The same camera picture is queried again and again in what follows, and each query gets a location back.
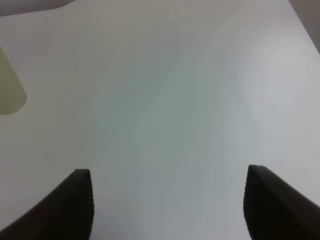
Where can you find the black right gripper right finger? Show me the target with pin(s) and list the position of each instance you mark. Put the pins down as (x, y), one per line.
(274, 210)

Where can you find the pale green plastic cup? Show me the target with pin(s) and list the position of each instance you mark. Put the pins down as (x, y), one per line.
(12, 94)

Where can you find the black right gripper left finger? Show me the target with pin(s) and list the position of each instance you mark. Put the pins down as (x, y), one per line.
(66, 213)

